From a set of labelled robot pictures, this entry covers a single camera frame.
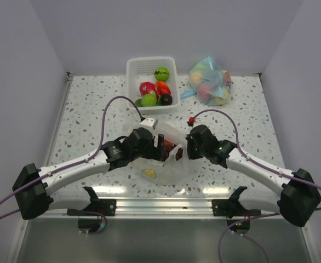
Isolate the red grape bunch toy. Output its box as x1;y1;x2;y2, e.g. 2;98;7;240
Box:
160;140;184;162

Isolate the green striped watermelon toy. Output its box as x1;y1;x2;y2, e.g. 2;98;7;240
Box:
148;67;170;82

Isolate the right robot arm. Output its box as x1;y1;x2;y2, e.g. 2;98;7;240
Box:
186;124;321;227

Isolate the lemon slice toy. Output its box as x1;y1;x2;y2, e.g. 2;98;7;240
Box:
142;169;156;179

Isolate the dark purple mangosteen toy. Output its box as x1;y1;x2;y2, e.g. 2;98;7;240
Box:
159;94;173;106

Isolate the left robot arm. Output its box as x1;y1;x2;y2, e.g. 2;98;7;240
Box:
13;128;165;220

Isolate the yellow green mango toy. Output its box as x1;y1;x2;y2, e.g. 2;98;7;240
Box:
135;99;142;107

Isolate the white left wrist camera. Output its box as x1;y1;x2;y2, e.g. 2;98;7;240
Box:
139;117;158;130

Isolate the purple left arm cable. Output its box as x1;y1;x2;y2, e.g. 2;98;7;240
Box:
0;95;145;227

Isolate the green round fruit toy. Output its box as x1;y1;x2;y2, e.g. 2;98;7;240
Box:
141;94;157;107

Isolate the clear plastic fruit bag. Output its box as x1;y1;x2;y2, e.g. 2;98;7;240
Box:
123;120;190;185

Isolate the blue plastic fruit bag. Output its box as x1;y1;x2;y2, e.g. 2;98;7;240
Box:
180;56;232;106

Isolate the pink dragon fruit toy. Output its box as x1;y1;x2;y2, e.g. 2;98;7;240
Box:
139;82;159;97

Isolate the red apple slice toy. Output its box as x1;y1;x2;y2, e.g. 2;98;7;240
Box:
156;81;171;96

